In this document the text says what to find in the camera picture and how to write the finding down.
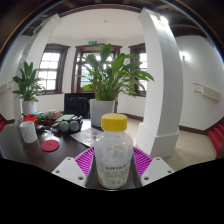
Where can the large potted plant, white pot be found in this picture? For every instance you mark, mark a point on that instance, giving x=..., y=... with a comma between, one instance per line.
x=106, y=80

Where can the red plastic box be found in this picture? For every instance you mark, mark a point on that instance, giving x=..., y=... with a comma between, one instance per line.
x=31, y=118

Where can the dark wooden double door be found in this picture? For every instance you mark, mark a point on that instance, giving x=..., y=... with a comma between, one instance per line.
x=80, y=71

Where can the green exit sign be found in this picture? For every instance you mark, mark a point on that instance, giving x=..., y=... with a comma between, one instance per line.
x=93, y=42

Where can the flat round red coaster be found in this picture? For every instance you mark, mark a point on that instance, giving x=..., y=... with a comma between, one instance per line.
x=50, y=145

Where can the tray of small cups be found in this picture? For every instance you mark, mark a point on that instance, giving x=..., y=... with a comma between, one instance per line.
x=52, y=115

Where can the green flat packet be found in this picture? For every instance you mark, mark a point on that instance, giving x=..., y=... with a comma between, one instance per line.
x=65, y=117

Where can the clear bottle with yellow cap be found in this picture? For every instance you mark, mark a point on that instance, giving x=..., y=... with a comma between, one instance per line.
x=113, y=156

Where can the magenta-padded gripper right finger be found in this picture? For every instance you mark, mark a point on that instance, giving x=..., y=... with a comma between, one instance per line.
x=156, y=170

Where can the white wall heater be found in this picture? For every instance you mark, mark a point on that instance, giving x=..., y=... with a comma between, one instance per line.
x=5, y=87
x=208, y=91

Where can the white speckled mug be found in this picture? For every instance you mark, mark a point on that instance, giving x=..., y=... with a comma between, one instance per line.
x=28, y=132

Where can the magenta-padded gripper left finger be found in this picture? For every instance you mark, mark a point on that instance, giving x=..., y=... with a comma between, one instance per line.
x=68, y=169

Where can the dark wooden framed window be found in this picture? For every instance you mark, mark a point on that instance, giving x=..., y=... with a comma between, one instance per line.
x=143, y=71
x=50, y=70

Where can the black office chair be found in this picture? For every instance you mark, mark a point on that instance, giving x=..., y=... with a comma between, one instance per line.
x=77, y=106

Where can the white sticker sheet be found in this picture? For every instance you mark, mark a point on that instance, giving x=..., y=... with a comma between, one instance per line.
x=85, y=136

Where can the small potted plant, white pot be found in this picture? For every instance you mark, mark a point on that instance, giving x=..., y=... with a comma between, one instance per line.
x=28, y=85

